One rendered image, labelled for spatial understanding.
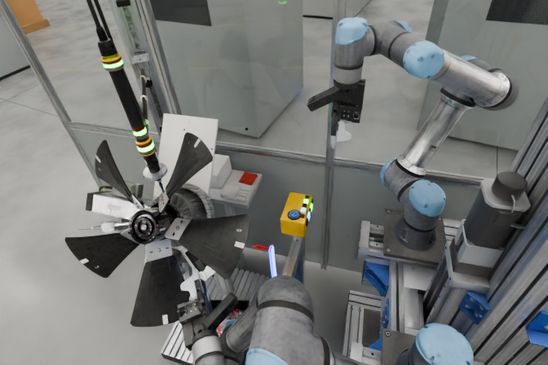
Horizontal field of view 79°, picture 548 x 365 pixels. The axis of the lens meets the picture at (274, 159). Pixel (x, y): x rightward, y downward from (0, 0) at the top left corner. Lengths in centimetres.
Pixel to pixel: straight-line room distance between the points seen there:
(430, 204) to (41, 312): 251
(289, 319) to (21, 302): 252
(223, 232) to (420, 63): 79
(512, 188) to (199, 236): 90
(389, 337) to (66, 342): 204
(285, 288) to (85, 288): 224
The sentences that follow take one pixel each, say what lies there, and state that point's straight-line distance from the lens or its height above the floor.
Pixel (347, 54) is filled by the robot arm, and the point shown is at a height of 176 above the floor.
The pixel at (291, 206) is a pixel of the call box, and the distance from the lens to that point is 139.
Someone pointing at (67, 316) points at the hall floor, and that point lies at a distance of 277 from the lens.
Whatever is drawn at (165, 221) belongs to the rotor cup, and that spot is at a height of 121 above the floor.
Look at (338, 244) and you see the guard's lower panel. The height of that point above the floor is 31.
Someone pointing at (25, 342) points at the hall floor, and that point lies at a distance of 283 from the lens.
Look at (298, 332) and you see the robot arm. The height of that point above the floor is 148.
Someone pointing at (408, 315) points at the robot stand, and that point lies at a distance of 133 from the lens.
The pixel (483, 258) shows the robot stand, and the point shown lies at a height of 133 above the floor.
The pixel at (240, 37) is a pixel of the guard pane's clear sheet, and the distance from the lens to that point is 152.
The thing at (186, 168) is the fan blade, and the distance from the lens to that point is 118.
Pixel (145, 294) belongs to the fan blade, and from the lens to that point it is 133.
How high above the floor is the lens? 210
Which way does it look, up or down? 40 degrees down
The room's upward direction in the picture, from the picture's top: 5 degrees counter-clockwise
